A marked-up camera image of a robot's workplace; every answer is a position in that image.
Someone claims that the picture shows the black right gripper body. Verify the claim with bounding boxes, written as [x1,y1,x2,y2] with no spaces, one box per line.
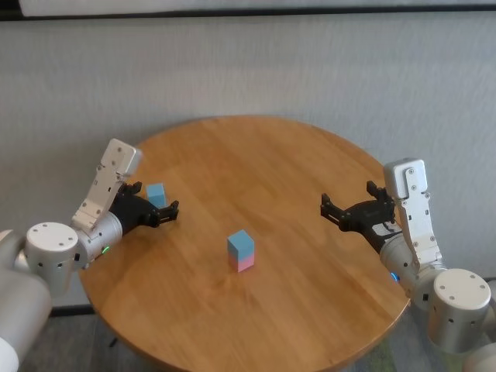
[339,200,404,253]

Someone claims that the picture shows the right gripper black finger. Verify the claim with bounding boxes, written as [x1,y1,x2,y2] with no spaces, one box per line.
[366,180,398,225]
[319,192,353,233]

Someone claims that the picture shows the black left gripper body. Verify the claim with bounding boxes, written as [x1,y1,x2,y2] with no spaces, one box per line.
[108,189,162,236]

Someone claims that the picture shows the blue cube block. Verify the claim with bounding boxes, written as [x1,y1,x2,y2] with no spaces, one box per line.
[146,183,168,208]
[226,229,256,260]

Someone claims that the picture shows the pink cube block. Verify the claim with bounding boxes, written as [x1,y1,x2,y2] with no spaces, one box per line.
[228,251,256,274]

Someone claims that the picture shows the black wall rail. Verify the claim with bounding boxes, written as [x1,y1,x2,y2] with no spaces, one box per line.
[0,0,496,22]

